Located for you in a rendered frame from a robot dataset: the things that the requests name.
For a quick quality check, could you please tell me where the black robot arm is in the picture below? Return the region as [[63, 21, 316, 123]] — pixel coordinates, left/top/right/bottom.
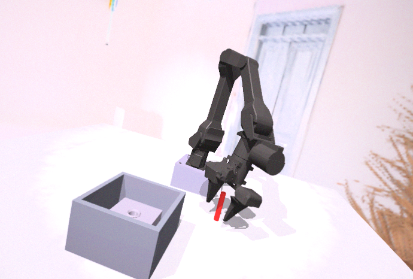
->
[[186, 48, 286, 184]]

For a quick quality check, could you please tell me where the red peg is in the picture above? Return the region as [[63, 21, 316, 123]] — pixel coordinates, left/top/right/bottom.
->
[[214, 192, 226, 221]]

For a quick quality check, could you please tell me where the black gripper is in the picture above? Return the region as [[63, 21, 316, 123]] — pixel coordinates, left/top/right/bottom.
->
[[206, 153, 263, 222]]

